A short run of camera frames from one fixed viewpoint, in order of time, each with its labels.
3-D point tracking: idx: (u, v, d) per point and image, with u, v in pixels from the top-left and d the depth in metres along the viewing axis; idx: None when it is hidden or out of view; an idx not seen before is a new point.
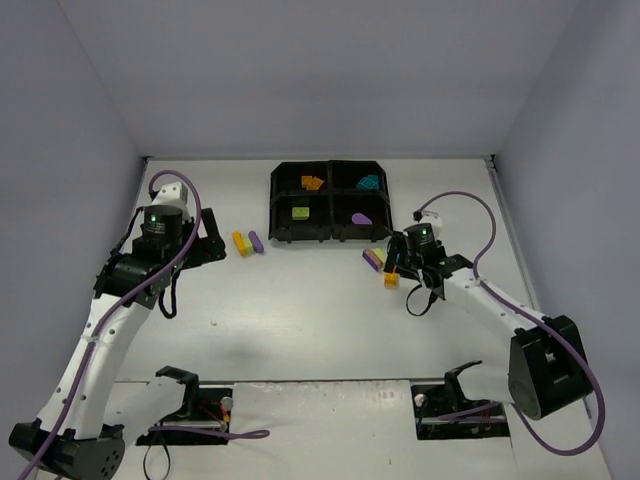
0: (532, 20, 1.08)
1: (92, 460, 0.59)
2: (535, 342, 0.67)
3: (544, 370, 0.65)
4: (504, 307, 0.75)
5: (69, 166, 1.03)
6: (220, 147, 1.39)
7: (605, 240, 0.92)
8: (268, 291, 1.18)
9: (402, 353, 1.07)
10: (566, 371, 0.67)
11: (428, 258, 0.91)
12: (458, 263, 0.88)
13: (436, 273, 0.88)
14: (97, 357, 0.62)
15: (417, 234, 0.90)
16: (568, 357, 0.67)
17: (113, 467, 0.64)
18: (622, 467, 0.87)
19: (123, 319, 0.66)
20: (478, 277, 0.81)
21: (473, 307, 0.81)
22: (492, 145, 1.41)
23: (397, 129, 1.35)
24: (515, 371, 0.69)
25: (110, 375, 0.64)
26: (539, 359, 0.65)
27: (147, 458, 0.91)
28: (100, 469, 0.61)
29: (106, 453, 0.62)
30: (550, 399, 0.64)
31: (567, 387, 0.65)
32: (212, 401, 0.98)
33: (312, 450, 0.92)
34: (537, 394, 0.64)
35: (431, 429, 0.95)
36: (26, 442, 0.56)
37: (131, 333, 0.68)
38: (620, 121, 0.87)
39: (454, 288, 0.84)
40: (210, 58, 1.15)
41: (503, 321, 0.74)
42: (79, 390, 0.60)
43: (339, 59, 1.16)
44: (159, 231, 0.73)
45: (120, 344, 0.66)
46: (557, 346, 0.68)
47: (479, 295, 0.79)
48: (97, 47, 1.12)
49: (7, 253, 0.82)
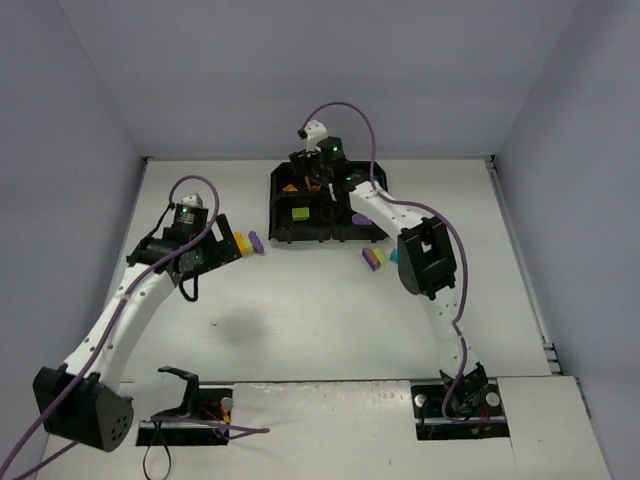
0: (532, 22, 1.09)
1: (107, 415, 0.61)
2: (413, 236, 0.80)
3: (419, 256, 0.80)
4: (396, 212, 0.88)
5: (68, 166, 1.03)
6: (221, 148, 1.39)
7: (606, 240, 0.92)
8: (268, 291, 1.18)
9: (401, 354, 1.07)
10: (436, 257, 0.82)
11: (337, 171, 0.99)
12: (361, 178, 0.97)
13: (344, 188, 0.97)
14: (128, 311, 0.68)
15: (329, 149, 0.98)
16: (438, 245, 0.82)
17: (120, 432, 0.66)
18: (623, 468, 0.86)
19: (154, 281, 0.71)
20: (377, 189, 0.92)
21: (372, 214, 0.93)
22: (492, 146, 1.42)
23: (398, 130, 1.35)
24: (401, 262, 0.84)
25: (135, 334, 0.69)
26: (417, 250, 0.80)
27: (146, 459, 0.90)
28: (110, 428, 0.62)
29: (117, 413, 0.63)
30: (425, 275, 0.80)
31: (438, 268, 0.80)
32: (212, 401, 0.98)
33: (313, 451, 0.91)
34: (417, 276, 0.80)
35: (431, 429, 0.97)
36: (49, 385, 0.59)
37: (157, 300, 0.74)
38: (620, 121, 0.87)
39: (357, 200, 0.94)
40: (210, 59, 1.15)
41: (394, 224, 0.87)
42: (108, 338, 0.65)
43: (339, 60, 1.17)
44: (188, 222, 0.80)
45: (148, 307, 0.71)
46: (431, 237, 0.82)
47: (377, 204, 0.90)
48: (97, 47, 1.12)
49: (8, 253, 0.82)
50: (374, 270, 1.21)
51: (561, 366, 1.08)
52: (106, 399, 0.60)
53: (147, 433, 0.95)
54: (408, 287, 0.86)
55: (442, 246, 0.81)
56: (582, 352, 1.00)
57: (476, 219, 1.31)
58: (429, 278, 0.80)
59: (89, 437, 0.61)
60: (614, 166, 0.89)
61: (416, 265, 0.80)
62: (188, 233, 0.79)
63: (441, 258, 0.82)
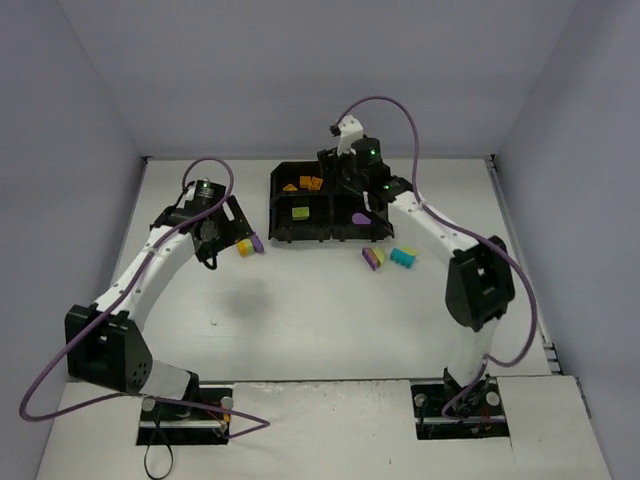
0: (532, 21, 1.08)
1: (131, 355, 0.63)
2: (468, 258, 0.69)
3: (476, 281, 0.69)
4: (446, 231, 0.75)
5: (69, 166, 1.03)
6: (220, 147, 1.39)
7: (606, 240, 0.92)
8: (268, 291, 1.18)
9: (401, 353, 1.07)
10: (493, 283, 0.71)
11: (373, 178, 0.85)
12: (402, 187, 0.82)
13: (380, 198, 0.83)
14: (154, 263, 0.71)
15: (364, 152, 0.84)
16: (497, 270, 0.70)
17: (139, 378, 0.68)
18: (623, 468, 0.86)
19: (179, 240, 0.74)
20: (421, 202, 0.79)
21: (414, 230, 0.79)
22: (492, 145, 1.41)
23: (398, 129, 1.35)
24: (450, 287, 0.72)
25: (158, 285, 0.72)
26: (472, 272, 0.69)
27: (146, 459, 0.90)
28: (133, 370, 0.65)
29: (139, 357, 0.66)
30: (480, 304, 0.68)
31: (496, 297, 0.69)
32: (212, 400, 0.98)
33: (313, 451, 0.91)
34: (470, 304, 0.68)
35: (431, 429, 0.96)
36: (80, 318, 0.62)
37: (180, 258, 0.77)
38: (620, 120, 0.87)
39: (396, 213, 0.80)
40: (209, 58, 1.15)
41: (443, 243, 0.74)
42: (135, 284, 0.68)
43: (339, 60, 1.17)
44: (207, 197, 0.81)
45: (173, 263, 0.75)
46: (488, 258, 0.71)
47: (422, 220, 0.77)
48: (97, 47, 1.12)
49: (8, 253, 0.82)
50: (374, 270, 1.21)
51: (561, 365, 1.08)
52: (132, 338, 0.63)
53: (146, 433, 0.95)
54: (457, 315, 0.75)
55: (502, 271, 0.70)
56: (583, 352, 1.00)
57: (476, 218, 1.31)
58: (484, 308, 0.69)
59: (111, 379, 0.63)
60: (614, 166, 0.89)
61: (471, 292, 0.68)
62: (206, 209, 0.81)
63: (499, 286, 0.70)
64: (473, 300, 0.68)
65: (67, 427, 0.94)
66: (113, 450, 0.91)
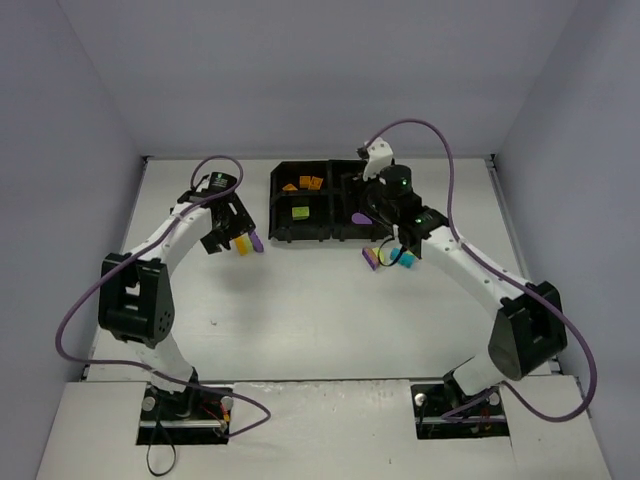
0: (533, 21, 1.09)
1: (161, 296, 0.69)
2: (520, 311, 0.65)
3: (526, 335, 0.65)
4: (489, 274, 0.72)
5: (69, 166, 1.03)
6: (220, 147, 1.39)
7: (606, 239, 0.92)
8: (268, 291, 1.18)
9: (401, 353, 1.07)
10: (543, 332, 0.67)
11: (404, 210, 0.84)
12: (435, 220, 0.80)
13: (412, 233, 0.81)
14: (180, 228, 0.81)
15: (396, 183, 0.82)
16: (548, 320, 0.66)
17: (165, 329, 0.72)
18: (622, 467, 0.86)
19: (200, 213, 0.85)
20: (460, 240, 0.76)
21: (451, 268, 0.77)
22: (492, 145, 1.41)
23: (398, 129, 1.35)
24: (498, 338, 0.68)
25: (180, 248, 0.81)
26: (523, 325, 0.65)
27: (146, 459, 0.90)
28: (161, 314, 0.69)
29: (165, 305, 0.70)
30: (530, 358, 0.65)
31: (545, 349, 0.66)
32: (212, 400, 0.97)
33: (313, 450, 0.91)
34: (520, 359, 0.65)
35: (431, 428, 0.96)
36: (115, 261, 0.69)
37: (199, 233, 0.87)
38: (620, 120, 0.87)
39: (432, 250, 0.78)
40: (210, 58, 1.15)
41: (487, 288, 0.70)
42: (165, 239, 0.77)
43: (339, 60, 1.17)
44: (221, 186, 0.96)
45: (193, 232, 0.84)
46: (538, 308, 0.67)
47: (461, 260, 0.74)
48: (97, 47, 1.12)
49: (8, 252, 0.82)
50: (374, 270, 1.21)
51: (560, 365, 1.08)
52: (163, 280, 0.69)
53: (146, 432, 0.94)
54: (502, 364, 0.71)
55: (554, 323, 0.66)
56: (582, 352, 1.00)
57: (476, 218, 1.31)
58: (534, 362, 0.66)
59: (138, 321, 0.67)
60: (613, 166, 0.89)
61: (521, 348, 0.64)
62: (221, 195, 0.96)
63: (550, 336, 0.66)
64: (522, 354, 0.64)
65: (67, 426, 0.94)
66: (113, 450, 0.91)
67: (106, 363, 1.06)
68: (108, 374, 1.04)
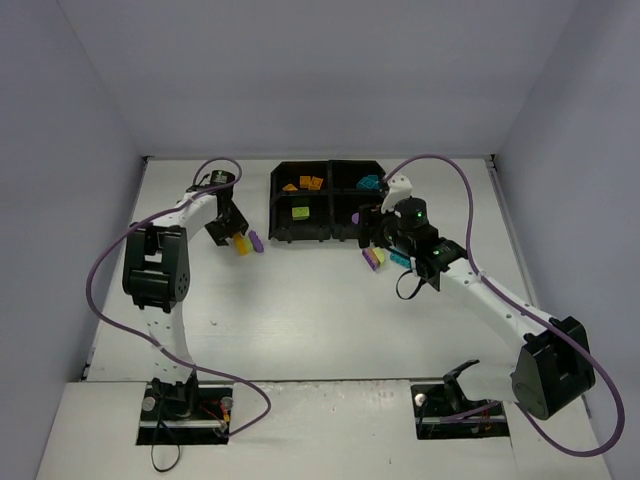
0: (532, 22, 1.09)
1: (181, 258, 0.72)
2: (544, 348, 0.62)
3: (553, 373, 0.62)
4: (510, 308, 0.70)
5: (69, 166, 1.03)
6: (220, 147, 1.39)
7: (606, 239, 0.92)
8: (268, 290, 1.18)
9: (401, 353, 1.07)
10: (569, 369, 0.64)
11: (420, 240, 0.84)
12: (453, 252, 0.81)
13: (430, 264, 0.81)
14: (192, 208, 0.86)
15: (411, 215, 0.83)
16: (575, 357, 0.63)
17: (181, 292, 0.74)
18: (623, 468, 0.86)
19: (209, 198, 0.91)
20: (479, 272, 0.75)
21: (471, 301, 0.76)
22: (492, 145, 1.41)
23: (397, 129, 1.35)
24: (521, 374, 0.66)
25: (192, 224, 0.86)
26: (549, 363, 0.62)
27: (148, 459, 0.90)
28: (180, 276, 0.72)
29: (184, 269, 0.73)
30: (556, 397, 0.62)
31: (572, 386, 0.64)
32: (212, 400, 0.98)
33: (313, 451, 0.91)
34: (547, 398, 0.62)
35: (431, 428, 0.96)
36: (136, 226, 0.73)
37: (206, 215, 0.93)
38: (620, 121, 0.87)
39: (450, 281, 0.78)
40: (210, 59, 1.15)
41: (510, 323, 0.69)
42: (182, 211, 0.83)
43: (338, 60, 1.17)
44: (221, 180, 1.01)
45: (203, 212, 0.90)
46: (564, 347, 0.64)
47: (480, 292, 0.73)
48: (97, 48, 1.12)
49: (9, 252, 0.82)
50: (374, 270, 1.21)
51: None
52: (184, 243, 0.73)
53: (146, 432, 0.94)
54: (525, 401, 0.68)
55: (581, 361, 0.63)
56: None
57: (476, 218, 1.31)
58: (561, 399, 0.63)
59: (161, 279, 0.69)
60: (613, 166, 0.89)
61: (548, 384, 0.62)
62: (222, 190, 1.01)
63: (577, 374, 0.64)
64: (548, 392, 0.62)
65: (67, 427, 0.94)
66: (114, 450, 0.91)
67: (106, 363, 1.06)
68: (108, 373, 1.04)
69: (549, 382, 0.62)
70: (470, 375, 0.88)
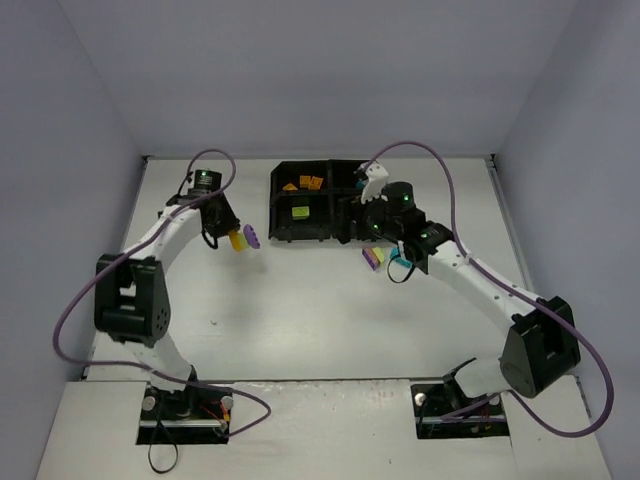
0: (533, 21, 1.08)
1: (157, 294, 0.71)
2: (531, 327, 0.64)
3: (540, 352, 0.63)
4: (498, 290, 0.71)
5: (69, 166, 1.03)
6: (220, 147, 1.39)
7: (606, 239, 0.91)
8: (269, 290, 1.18)
9: (402, 352, 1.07)
10: (556, 347, 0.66)
11: (408, 225, 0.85)
12: (441, 235, 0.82)
13: (419, 247, 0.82)
14: (170, 228, 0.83)
15: (398, 199, 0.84)
16: (560, 335, 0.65)
17: (161, 328, 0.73)
18: (623, 468, 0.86)
19: (189, 214, 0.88)
20: (467, 255, 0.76)
21: (459, 283, 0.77)
22: (492, 145, 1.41)
23: (397, 129, 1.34)
24: (510, 354, 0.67)
25: (173, 247, 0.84)
26: (536, 342, 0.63)
27: (149, 459, 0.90)
28: (158, 313, 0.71)
29: (162, 305, 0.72)
30: (543, 376, 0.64)
31: (558, 364, 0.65)
32: (212, 400, 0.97)
33: (313, 450, 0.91)
34: (534, 376, 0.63)
35: (431, 428, 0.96)
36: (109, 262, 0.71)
37: (188, 233, 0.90)
38: (621, 119, 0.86)
39: (439, 265, 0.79)
40: (209, 58, 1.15)
41: (497, 304, 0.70)
42: (158, 236, 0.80)
43: (338, 59, 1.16)
44: (205, 183, 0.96)
45: (184, 230, 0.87)
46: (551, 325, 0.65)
47: (469, 274, 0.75)
48: (97, 47, 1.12)
49: (10, 252, 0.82)
50: (374, 270, 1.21)
51: None
52: (159, 277, 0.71)
53: (146, 432, 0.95)
54: (513, 381, 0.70)
55: (566, 338, 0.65)
56: (582, 352, 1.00)
57: (477, 218, 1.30)
58: (548, 377, 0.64)
59: (138, 318, 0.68)
60: (614, 166, 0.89)
61: (536, 364, 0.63)
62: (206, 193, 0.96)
63: (563, 352, 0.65)
64: (535, 372, 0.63)
65: (67, 426, 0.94)
66: (114, 449, 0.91)
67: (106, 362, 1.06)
68: (108, 373, 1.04)
69: (537, 362, 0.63)
70: (465, 371, 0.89)
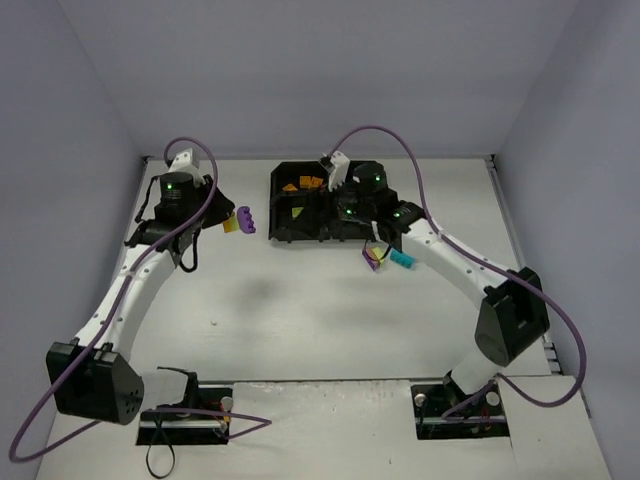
0: (533, 21, 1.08)
1: (121, 386, 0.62)
2: (502, 297, 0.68)
3: (511, 320, 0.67)
4: (471, 264, 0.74)
5: (69, 166, 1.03)
6: (220, 148, 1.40)
7: (606, 238, 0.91)
8: (269, 290, 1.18)
9: (402, 352, 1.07)
10: (527, 316, 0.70)
11: (380, 206, 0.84)
12: (413, 214, 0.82)
13: (391, 227, 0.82)
14: (134, 287, 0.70)
15: (370, 181, 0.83)
16: (530, 304, 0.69)
17: (132, 404, 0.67)
18: (623, 468, 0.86)
19: (157, 260, 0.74)
20: (439, 231, 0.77)
21: (434, 261, 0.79)
22: (492, 145, 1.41)
23: (397, 129, 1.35)
24: (484, 325, 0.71)
25: (141, 306, 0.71)
26: (508, 312, 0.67)
27: (150, 456, 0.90)
28: (124, 402, 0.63)
29: (128, 388, 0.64)
30: (515, 343, 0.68)
31: (531, 333, 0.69)
32: (212, 401, 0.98)
33: (314, 450, 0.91)
34: (507, 345, 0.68)
35: (431, 428, 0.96)
36: (62, 357, 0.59)
37: (159, 277, 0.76)
38: (621, 119, 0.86)
39: (412, 243, 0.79)
40: (209, 58, 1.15)
41: (470, 278, 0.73)
42: (118, 307, 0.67)
43: (338, 59, 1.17)
44: (176, 197, 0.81)
45: (153, 280, 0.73)
46: (521, 293, 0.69)
47: (442, 250, 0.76)
48: (97, 47, 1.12)
49: (9, 252, 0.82)
50: (374, 270, 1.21)
51: (560, 366, 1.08)
52: (120, 371, 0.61)
53: (146, 432, 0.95)
54: (490, 350, 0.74)
55: (536, 306, 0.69)
56: (582, 352, 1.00)
57: (477, 219, 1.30)
58: (520, 345, 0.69)
59: (102, 412, 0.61)
60: (614, 166, 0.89)
61: (508, 334, 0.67)
62: (179, 209, 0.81)
63: (534, 320, 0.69)
64: (508, 340, 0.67)
65: (67, 427, 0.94)
66: (113, 449, 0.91)
67: None
68: None
69: (509, 331, 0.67)
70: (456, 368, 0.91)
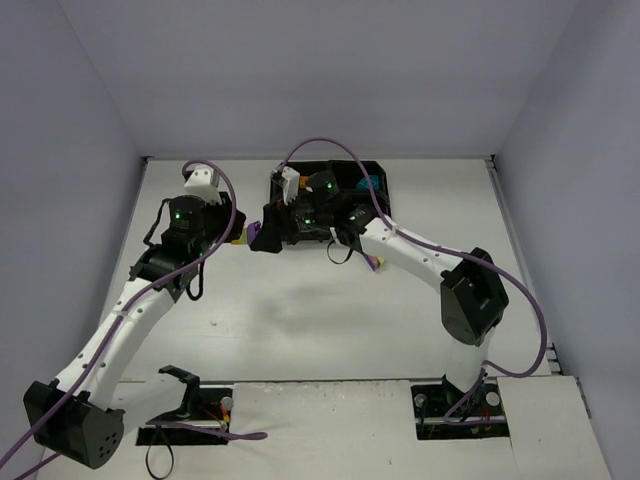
0: (532, 22, 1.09)
1: (98, 431, 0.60)
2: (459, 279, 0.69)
3: (470, 301, 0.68)
4: (425, 252, 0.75)
5: (69, 166, 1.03)
6: (220, 148, 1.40)
7: (606, 239, 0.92)
8: (269, 290, 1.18)
9: (401, 353, 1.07)
10: (486, 293, 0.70)
11: (336, 211, 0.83)
12: (367, 215, 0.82)
13: (349, 230, 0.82)
14: (122, 330, 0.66)
15: (322, 188, 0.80)
16: (486, 281, 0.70)
17: (112, 445, 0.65)
18: (623, 468, 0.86)
19: (152, 299, 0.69)
20: (393, 227, 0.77)
21: (391, 255, 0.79)
22: (491, 145, 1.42)
23: (397, 130, 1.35)
24: (448, 309, 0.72)
25: (130, 349, 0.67)
26: (466, 292, 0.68)
27: (150, 455, 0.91)
28: (99, 446, 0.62)
29: (106, 432, 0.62)
30: (478, 322, 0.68)
31: (492, 310, 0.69)
32: (212, 401, 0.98)
33: (313, 450, 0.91)
34: (472, 326, 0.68)
35: (431, 429, 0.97)
36: (40, 397, 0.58)
37: (156, 315, 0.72)
38: (620, 119, 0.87)
39: (370, 242, 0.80)
40: (210, 58, 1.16)
41: (427, 265, 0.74)
42: (104, 351, 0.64)
43: (338, 60, 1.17)
44: (184, 227, 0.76)
45: (146, 322, 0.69)
46: (475, 271, 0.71)
47: (398, 245, 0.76)
48: (98, 47, 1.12)
49: (9, 252, 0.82)
50: (374, 270, 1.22)
51: (560, 366, 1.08)
52: (96, 418, 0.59)
53: (148, 432, 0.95)
54: (458, 333, 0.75)
55: (491, 281, 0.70)
56: (582, 352, 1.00)
57: (477, 219, 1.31)
58: (484, 324, 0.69)
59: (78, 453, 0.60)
60: (613, 166, 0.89)
61: (471, 314, 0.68)
62: (187, 241, 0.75)
63: (493, 296, 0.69)
64: (472, 321, 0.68)
65: None
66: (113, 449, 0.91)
67: None
68: None
69: (471, 312, 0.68)
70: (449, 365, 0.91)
